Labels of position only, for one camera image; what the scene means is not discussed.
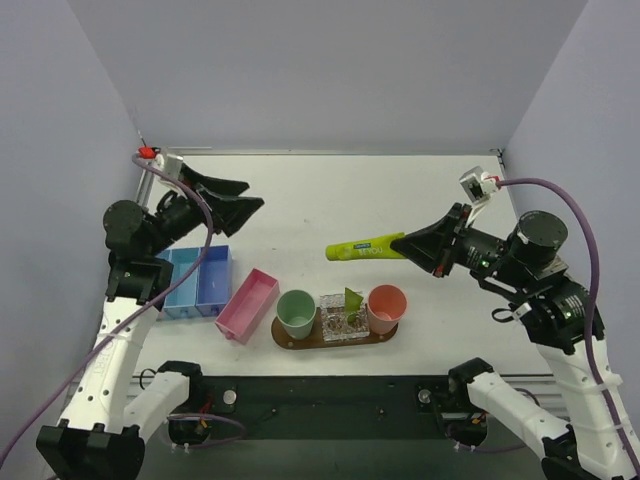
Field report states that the coral plastic cup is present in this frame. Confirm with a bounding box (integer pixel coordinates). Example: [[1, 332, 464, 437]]
[[367, 285, 408, 335]]

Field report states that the oval wooden tray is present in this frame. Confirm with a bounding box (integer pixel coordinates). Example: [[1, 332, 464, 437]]
[[271, 313, 398, 350]]

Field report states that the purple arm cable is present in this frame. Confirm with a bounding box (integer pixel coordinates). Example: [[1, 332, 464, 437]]
[[447, 177, 640, 476], [0, 152, 249, 464]]

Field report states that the light blue plastic bin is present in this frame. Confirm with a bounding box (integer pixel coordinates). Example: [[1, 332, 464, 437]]
[[153, 250, 173, 272]]

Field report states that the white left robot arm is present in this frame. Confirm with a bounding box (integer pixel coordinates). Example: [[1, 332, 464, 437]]
[[36, 159, 264, 479]]

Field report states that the green toothpaste tube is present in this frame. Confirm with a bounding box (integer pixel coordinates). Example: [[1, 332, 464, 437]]
[[325, 232, 405, 261], [344, 288, 363, 324]]

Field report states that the clear crystal toothbrush holder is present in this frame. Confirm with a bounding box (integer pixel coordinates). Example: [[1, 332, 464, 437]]
[[320, 291, 370, 341]]

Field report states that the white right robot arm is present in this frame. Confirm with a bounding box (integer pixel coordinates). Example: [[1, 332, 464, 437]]
[[391, 203, 639, 479]]

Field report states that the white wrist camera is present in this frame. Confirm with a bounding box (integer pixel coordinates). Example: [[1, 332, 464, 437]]
[[459, 166, 500, 227], [138, 146, 184, 180]]

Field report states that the green plastic cup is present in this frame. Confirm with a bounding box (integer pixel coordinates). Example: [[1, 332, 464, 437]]
[[276, 290, 316, 340]]

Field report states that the teal plastic bin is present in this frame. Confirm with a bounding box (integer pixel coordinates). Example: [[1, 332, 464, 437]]
[[163, 247, 204, 321]]

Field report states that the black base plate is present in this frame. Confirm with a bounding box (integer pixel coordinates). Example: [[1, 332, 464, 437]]
[[195, 375, 488, 445]]

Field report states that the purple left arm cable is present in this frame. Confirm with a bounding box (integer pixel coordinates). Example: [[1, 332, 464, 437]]
[[0, 152, 249, 464]]

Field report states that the pink plastic bin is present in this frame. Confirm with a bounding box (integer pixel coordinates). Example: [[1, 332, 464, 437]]
[[215, 268, 280, 345]]

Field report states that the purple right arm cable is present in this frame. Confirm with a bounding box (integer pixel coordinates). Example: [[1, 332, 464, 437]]
[[447, 177, 640, 476]]

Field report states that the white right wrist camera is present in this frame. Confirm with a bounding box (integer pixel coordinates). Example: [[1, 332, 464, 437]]
[[459, 166, 500, 227]]

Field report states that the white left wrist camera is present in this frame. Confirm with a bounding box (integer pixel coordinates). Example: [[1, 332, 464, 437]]
[[138, 146, 184, 180]]

